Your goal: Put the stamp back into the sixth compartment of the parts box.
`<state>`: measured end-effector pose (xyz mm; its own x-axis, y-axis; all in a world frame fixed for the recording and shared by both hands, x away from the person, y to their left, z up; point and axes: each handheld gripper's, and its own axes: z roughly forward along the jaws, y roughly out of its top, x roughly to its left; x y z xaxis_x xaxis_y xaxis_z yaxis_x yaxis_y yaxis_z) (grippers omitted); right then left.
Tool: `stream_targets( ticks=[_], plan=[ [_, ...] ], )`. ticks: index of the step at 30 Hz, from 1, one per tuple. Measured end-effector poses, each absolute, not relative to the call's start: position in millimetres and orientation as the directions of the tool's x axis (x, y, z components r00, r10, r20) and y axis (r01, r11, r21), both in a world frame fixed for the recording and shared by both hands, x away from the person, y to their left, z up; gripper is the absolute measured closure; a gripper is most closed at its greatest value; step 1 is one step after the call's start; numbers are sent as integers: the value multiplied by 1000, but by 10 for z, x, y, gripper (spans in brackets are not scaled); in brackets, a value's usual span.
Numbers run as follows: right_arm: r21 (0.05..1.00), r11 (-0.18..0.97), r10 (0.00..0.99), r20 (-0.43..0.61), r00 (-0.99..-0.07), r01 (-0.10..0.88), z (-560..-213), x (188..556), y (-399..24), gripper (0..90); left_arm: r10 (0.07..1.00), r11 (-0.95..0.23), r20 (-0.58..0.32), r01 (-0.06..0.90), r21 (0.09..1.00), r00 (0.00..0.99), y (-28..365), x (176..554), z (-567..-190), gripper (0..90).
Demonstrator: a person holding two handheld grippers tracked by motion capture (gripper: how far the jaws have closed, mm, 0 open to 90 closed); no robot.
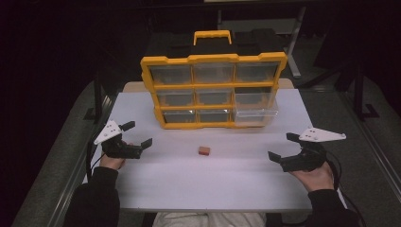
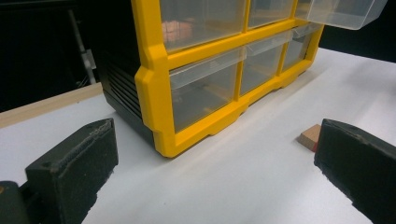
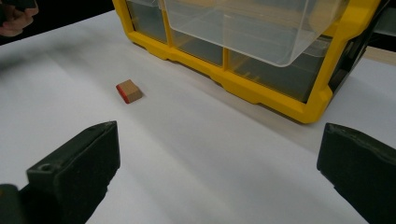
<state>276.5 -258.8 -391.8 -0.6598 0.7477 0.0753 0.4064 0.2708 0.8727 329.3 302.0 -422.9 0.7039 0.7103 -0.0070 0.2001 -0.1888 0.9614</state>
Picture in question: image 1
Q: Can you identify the black metal stand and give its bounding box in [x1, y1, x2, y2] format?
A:
[82, 75, 112, 125]
[352, 61, 381, 121]

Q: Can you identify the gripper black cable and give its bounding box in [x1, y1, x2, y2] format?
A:
[85, 138, 106, 184]
[325, 150, 367, 227]

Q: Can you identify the large clear plastic drawer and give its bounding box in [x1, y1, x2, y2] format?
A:
[233, 87, 280, 128]

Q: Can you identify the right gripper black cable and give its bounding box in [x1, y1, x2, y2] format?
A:
[325, 150, 367, 227]

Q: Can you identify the person's right hand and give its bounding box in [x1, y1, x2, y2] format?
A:
[289, 161, 335, 193]

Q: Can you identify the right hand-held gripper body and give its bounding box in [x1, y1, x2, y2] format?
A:
[278, 127, 347, 173]

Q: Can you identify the grey metal table frame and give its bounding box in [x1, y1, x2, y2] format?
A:
[217, 6, 307, 79]

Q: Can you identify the person's left hand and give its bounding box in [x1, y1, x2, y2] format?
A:
[99, 142, 134, 171]

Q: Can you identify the set of small clear drawers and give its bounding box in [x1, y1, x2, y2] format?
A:
[148, 61, 280, 124]

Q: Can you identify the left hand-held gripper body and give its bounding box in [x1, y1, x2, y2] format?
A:
[94, 120, 144, 160]

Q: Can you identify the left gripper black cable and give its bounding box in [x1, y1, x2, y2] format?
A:
[85, 138, 106, 184]

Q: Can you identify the yellow and black drawer organizer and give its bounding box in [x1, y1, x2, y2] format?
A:
[140, 29, 288, 131]

